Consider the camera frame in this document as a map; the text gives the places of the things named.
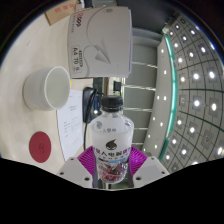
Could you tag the black desk telephone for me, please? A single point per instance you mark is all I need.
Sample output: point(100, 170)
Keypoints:
point(89, 103)

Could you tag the white printed paper sheet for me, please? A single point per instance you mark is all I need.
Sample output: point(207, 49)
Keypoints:
point(71, 126)

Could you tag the flat round red coaster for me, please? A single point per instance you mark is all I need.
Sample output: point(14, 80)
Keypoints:
point(40, 146)

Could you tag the clear plastic drink bottle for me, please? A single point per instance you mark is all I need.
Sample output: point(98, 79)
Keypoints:
point(111, 140)

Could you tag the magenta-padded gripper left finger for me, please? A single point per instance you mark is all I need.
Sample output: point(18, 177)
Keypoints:
point(75, 170)

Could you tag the white cup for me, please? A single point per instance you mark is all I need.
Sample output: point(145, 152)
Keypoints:
point(40, 89)

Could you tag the white paper ream box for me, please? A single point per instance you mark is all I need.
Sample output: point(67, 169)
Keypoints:
point(100, 40)

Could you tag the group of ceiling lights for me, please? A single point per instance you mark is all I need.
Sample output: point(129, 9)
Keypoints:
point(196, 103)

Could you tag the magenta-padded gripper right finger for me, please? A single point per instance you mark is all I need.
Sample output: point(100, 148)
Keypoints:
point(148, 168)

